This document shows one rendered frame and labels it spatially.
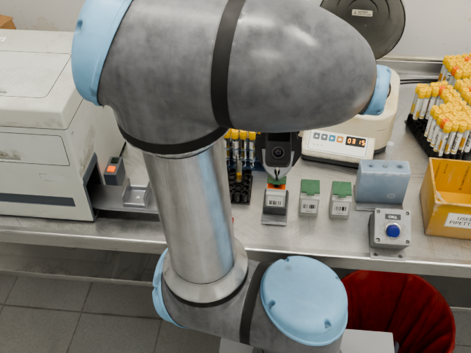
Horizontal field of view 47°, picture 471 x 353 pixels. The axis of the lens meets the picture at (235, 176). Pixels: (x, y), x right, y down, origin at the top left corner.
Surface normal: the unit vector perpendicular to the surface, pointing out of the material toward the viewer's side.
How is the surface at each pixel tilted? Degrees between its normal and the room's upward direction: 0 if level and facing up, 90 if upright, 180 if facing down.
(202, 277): 95
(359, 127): 90
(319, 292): 7
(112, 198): 0
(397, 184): 90
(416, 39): 90
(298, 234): 0
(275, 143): 31
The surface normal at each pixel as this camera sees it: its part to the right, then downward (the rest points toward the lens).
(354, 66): 0.72, 0.07
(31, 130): -0.11, 0.69
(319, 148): -0.12, -0.37
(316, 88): 0.46, 0.45
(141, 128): -0.39, 0.72
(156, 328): -0.01, -0.72
